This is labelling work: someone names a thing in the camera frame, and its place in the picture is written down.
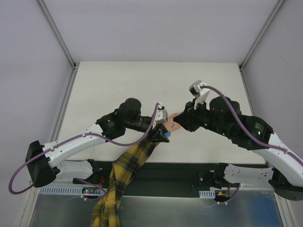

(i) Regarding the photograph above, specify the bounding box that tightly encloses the left aluminium frame post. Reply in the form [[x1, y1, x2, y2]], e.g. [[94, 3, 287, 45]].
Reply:
[[35, 0, 78, 70]]

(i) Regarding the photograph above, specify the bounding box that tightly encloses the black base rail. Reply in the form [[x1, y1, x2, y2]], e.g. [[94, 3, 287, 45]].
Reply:
[[71, 160, 240, 197]]

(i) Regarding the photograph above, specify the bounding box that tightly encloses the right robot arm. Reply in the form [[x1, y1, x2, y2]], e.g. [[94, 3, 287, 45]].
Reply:
[[174, 96, 303, 201]]

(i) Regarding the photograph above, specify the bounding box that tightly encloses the white cable duct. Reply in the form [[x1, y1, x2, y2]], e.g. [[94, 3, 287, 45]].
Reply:
[[40, 186, 106, 196], [198, 190, 230, 199]]

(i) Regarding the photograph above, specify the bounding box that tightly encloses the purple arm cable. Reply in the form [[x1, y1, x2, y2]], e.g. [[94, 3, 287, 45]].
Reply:
[[201, 85, 303, 204], [8, 103, 161, 201]]

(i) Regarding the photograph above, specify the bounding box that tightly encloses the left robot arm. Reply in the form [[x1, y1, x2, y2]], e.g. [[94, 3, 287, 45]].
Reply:
[[25, 98, 169, 188]]

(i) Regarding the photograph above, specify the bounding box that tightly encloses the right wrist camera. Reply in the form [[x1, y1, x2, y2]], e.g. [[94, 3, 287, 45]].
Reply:
[[189, 80, 210, 110]]

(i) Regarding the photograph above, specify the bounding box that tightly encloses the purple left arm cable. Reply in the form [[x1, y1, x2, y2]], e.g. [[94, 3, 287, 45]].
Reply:
[[8, 103, 161, 201]]

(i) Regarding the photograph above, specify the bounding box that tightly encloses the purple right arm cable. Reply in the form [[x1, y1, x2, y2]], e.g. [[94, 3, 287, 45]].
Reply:
[[201, 85, 303, 204]]

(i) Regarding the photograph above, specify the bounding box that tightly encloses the blue nail polish bottle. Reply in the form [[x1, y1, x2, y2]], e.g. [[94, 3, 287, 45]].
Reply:
[[165, 131, 171, 138]]

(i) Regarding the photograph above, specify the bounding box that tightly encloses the mannequin hand with nails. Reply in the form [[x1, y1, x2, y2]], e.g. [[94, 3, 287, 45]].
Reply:
[[164, 113, 181, 132]]

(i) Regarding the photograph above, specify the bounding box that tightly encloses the aluminium frame post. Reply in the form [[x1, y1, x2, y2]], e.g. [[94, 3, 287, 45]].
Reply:
[[35, 0, 78, 70], [239, 0, 287, 72]]

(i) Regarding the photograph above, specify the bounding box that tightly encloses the right white cable duct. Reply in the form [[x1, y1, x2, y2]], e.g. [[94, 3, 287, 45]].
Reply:
[[198, 190, 230, 199]]

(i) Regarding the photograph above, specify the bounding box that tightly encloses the left white cable duct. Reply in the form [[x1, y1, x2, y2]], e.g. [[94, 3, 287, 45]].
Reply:
[[40, 186, 106, 196]]

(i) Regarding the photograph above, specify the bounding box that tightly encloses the yellow plaid shirt sleeve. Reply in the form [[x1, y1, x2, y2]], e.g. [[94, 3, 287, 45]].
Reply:
[[90, 139, 159, 227]]

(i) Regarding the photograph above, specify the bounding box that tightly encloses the right aluminium frame post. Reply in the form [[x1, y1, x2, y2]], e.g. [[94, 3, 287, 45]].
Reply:
[[239, 0, 287, 72]]

